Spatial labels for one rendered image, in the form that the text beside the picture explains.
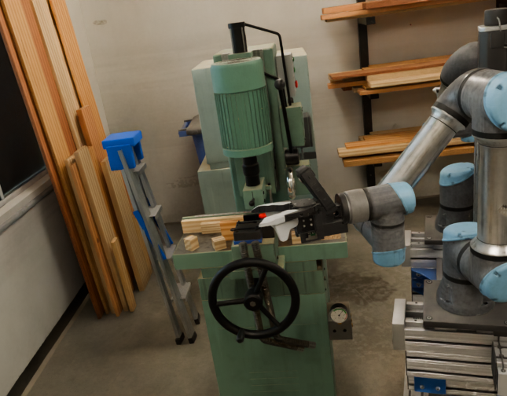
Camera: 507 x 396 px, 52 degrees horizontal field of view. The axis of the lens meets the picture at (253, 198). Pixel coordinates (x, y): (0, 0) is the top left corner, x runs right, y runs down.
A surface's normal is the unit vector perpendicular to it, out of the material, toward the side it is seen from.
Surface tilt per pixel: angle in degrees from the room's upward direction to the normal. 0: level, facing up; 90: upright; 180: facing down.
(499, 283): 97
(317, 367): 90
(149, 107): 90
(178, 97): 90
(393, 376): 0
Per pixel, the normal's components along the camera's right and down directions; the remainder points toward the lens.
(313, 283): -0.10, 0.36
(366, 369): -0.13, -0.93
